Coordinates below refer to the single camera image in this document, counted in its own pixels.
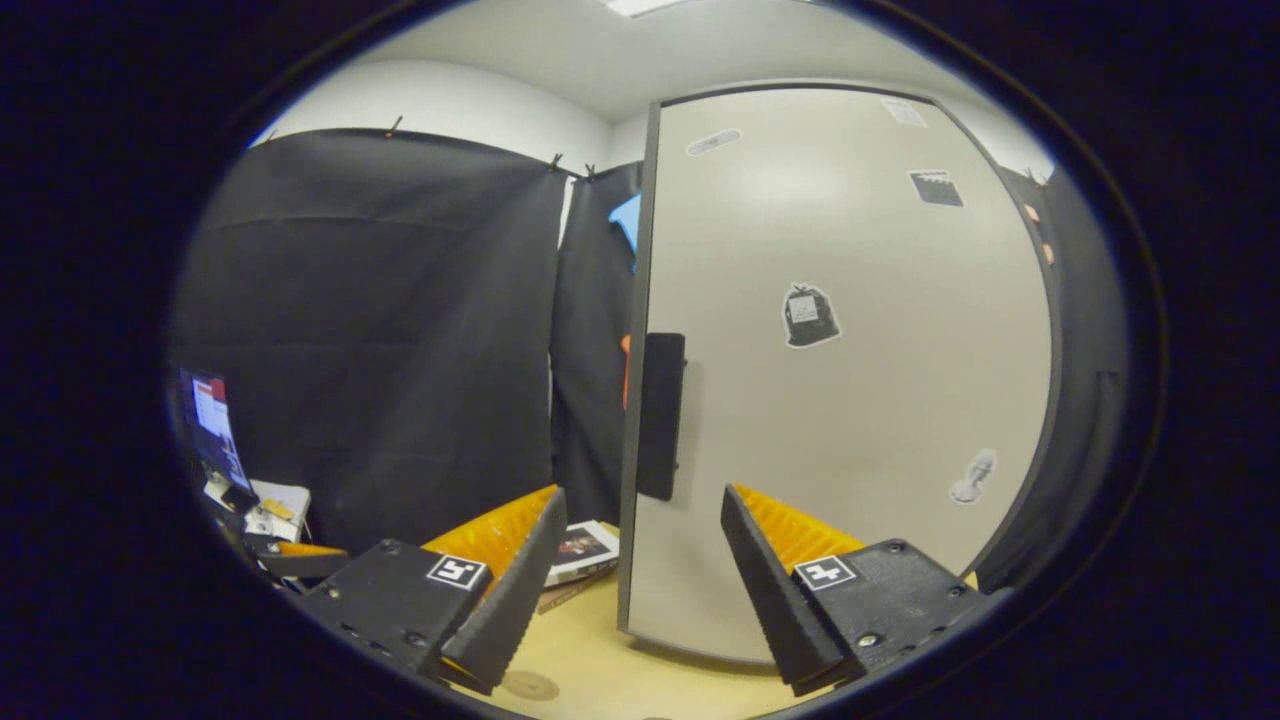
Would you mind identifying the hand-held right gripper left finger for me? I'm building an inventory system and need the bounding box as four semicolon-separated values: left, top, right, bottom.
290;487;569;696

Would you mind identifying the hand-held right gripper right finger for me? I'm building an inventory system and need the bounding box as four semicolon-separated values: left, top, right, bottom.
720;484;1013;697

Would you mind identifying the round wooden coaster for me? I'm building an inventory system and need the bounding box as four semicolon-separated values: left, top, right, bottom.
500;669;561;702

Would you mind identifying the grey cabinet door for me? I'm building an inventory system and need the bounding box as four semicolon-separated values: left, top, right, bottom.
617;83;1063;666

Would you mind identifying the black door handle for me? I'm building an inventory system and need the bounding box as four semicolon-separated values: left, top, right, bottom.
636;332;688;502

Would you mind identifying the brown book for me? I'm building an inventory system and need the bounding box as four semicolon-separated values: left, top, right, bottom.
537;568;618;614

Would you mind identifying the white side desk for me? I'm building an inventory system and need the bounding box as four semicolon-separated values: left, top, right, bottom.
205;478;313;546

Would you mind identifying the white picture book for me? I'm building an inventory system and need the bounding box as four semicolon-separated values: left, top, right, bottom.
545;520;621;588

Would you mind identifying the computer monitor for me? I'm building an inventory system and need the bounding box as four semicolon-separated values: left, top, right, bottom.
180;368;253;493

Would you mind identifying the black backdrop cloth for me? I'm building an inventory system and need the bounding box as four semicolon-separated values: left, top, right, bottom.
170;128;1131;596

